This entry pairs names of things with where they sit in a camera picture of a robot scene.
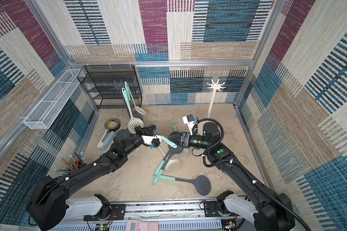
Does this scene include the white skimmer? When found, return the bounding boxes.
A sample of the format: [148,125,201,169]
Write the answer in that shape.
[121,88,144,134]
[174,148,190,159]
[154,147,181,176]

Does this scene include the white skimmer mint handle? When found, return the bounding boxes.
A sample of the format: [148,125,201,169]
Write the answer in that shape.
[125,82,147,116]

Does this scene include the grey skimmer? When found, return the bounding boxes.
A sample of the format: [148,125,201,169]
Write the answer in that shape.
[156,175,211,195]
[161,131,182,148]
[152,144,183,186]

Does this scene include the grey utensil rack stand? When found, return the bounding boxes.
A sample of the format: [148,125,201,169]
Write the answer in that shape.
[113,82,143,121]

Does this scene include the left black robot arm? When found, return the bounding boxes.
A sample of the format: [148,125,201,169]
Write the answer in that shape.
[26,124,158,231]

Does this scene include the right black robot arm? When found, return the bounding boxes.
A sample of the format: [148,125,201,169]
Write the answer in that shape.
[169,119,296,231]

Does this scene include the white utensil rack stand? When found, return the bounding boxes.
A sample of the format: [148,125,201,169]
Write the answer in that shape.
[205,79,226,119]

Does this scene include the black mesh shelf rack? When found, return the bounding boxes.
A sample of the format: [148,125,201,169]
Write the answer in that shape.
[77,64,142,109]

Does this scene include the red pencil cup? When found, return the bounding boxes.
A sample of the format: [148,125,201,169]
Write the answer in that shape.
[54,152,87,174]

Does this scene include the pink calculator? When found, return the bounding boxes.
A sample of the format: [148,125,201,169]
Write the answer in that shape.
[125,220,159,231]

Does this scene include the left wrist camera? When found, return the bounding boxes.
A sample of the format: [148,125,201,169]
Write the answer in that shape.
[141,135,162,148]

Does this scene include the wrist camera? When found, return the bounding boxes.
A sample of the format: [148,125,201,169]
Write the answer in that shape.
[182,115,198,135]
[141,135,162,148]

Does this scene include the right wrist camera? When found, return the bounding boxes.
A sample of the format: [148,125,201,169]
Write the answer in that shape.
[182,115,198,135]

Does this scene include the grey duct tape roll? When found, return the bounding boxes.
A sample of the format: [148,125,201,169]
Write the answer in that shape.
[104,118,121,131]

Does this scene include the white wire wall basket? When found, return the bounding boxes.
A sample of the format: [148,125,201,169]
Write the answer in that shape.
[24,69,81,130]

